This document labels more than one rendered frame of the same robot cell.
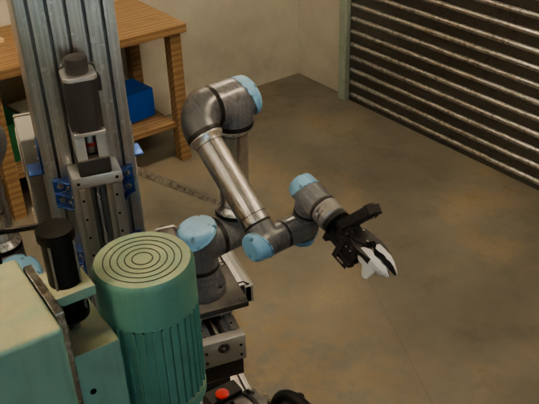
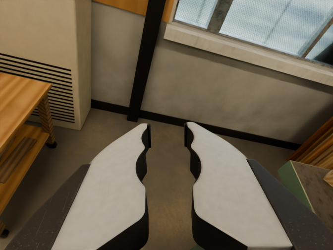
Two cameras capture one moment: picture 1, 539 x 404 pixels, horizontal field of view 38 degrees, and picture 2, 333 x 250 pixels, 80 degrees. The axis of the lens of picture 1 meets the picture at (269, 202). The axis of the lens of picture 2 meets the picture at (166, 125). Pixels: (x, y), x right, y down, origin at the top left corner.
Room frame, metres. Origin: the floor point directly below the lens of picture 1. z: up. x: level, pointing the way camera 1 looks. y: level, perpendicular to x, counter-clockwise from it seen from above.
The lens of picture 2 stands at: (1.52, -0.24, 1.28)
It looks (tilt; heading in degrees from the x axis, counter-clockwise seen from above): 43 degrees down; 202
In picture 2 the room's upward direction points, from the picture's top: 21 degrees clockwise
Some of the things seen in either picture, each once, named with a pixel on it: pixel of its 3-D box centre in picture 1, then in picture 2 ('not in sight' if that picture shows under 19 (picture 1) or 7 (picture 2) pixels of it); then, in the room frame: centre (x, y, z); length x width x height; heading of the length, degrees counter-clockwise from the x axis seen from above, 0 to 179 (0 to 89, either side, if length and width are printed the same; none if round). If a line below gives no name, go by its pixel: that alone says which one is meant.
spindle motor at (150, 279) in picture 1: (151, 328); not in sight; (1.08, 0.22, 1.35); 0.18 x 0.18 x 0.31
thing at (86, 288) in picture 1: (60, 272); not in sight; (1.01, 0.34, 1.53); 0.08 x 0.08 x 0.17; 33
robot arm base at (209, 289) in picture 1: (200, 276); not in sight; (1.87, 0.21, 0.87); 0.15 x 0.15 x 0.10
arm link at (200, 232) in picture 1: (199, 242); not in sight; (1.88, 0.21, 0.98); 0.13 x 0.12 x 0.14; 128
